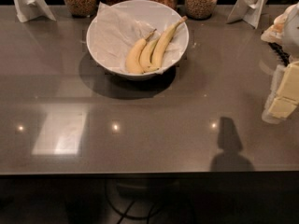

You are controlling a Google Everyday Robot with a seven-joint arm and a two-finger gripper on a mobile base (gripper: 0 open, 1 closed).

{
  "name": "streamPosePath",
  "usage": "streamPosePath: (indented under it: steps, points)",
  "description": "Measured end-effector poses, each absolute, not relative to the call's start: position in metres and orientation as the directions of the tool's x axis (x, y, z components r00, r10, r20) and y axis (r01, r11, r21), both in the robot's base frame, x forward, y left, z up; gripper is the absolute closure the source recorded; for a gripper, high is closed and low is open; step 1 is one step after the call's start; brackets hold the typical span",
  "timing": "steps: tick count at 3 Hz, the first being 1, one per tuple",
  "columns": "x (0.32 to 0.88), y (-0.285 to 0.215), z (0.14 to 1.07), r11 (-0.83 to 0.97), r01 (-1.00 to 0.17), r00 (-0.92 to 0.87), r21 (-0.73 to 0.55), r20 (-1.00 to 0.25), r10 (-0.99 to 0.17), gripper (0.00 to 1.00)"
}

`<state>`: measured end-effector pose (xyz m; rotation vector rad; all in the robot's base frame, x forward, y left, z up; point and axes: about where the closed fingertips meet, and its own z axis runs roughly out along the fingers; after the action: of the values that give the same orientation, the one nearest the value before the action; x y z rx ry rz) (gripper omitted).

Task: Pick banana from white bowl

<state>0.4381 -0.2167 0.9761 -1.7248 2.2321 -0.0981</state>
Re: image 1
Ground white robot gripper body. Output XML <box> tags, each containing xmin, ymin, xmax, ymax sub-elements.
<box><xmin>261</xmin><ymin>3</ymin><xmax>299</xmax><ymax>63</ymax></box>

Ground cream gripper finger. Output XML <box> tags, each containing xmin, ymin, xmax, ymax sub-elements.
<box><xmin>270</xmin><ymin>62</ymin><xmax>299</xmax><ymax>105</ymax></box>
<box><xmin>262</xmin><ymin>95</ymin><xmax>297</xmax><ymax>124</ymax></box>

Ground long yellow banana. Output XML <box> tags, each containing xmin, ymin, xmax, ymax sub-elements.
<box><xmin>151</xmin><ymin>16</ymin><xmax>187</xmax><ymax>68</ymax></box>

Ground middle yellow banana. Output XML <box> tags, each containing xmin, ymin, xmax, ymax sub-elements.
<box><xmin>139</xmin><ymin>39</ymin><xmax>158</xmax><ymax>72</ymax></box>

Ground white ceramic bowl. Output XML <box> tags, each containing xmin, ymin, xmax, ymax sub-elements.
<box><xmin>86</xmin><ymin>0</ymin><xmax>189</xmax><ymax>80</ymax></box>

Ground left yellow banana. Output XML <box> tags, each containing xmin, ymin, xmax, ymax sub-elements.
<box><xmin>125</xmin><ymin>30</ymin><xmax>155</xmax><ymax>75</ymax></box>

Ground right white paper stand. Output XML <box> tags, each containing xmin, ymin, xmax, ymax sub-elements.
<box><xmin>227</xmin><ymin>0</ymin><xmax>268</xmax><ymax>29</ymax></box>

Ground white paper stand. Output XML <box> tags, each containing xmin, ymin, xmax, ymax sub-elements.
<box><xmin>13</xmin><ymin>0</ymin><xmax>55</xmax><ymax>22</ymax></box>
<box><xmin>227</xmin><ymin>0</ymin><xmax>268</xmax><ymax>29</ymax></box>

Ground glass jar pale grains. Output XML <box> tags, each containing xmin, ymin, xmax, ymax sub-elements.
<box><xmin>184</xmin><ymin>0</ymin><xmax>218</xmax><ymax>20</ymax></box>

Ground white paper liner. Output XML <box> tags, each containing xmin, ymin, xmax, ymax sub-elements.
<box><xmin>86</xmin><ymin>0</ymin><xmax>189</xmax><ymax>80</ymax></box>

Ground left white paper stand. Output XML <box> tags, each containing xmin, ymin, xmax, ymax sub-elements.
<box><xmin>13</xmin><ymin>0</ymin><xmax>55</xmax><ymax>22</ymax></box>

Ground black ribbed cable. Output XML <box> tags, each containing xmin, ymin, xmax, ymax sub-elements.
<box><xmin>268</xmin><ymin>41</ymin><xmax>291</xmax><ymax>67</ymax></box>

